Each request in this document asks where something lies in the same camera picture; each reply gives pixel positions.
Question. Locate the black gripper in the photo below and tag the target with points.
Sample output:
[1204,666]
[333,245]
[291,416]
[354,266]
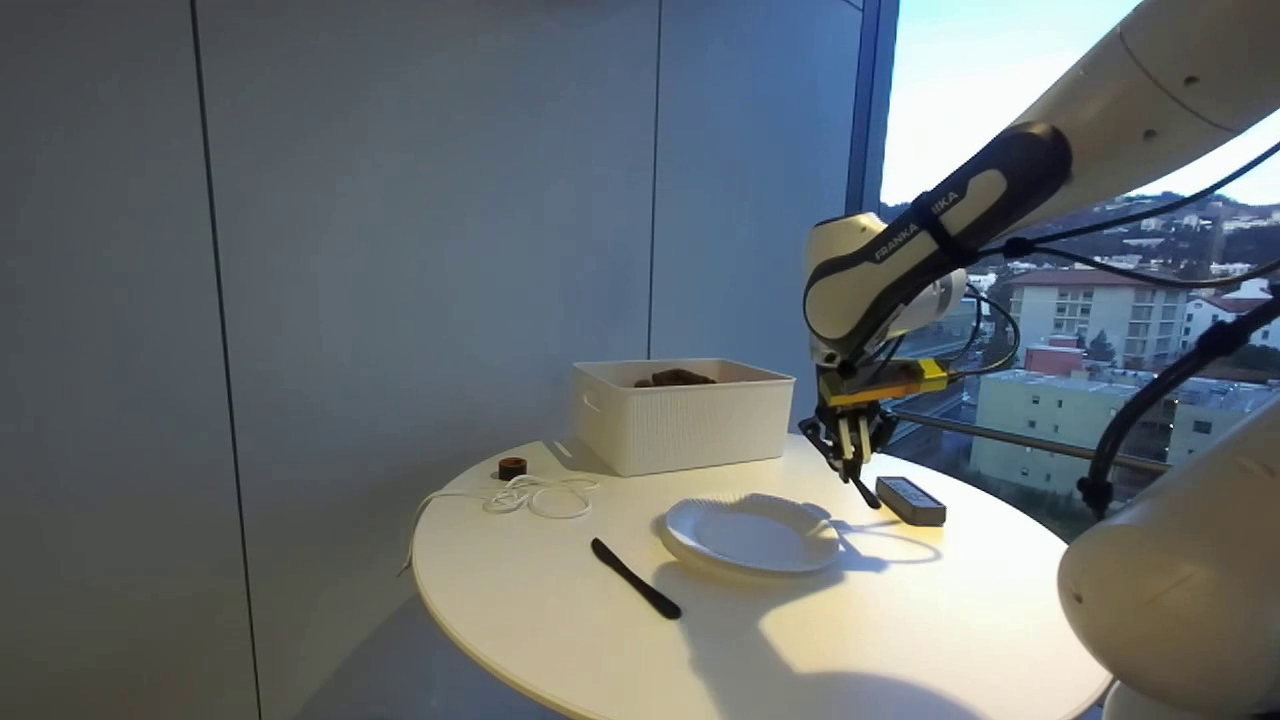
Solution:
[864,428]

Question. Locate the black plastic spoon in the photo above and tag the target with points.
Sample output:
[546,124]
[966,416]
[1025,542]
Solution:
[864,492]

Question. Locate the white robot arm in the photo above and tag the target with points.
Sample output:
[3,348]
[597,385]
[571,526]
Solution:
[1153,92]

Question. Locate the white paper plate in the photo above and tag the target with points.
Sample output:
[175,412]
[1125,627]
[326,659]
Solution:
[759,532]

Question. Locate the black rectangular block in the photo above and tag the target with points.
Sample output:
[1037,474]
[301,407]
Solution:
[910,501]

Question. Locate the white round table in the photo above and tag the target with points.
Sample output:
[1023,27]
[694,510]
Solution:
[953,622]

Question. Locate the dark item inside box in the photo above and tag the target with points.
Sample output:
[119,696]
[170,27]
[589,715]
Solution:
[674,379]

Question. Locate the white storage box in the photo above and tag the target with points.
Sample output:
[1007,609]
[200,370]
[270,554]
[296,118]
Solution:
[670,428]

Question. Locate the small black round object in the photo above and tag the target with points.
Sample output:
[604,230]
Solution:
[509,470]

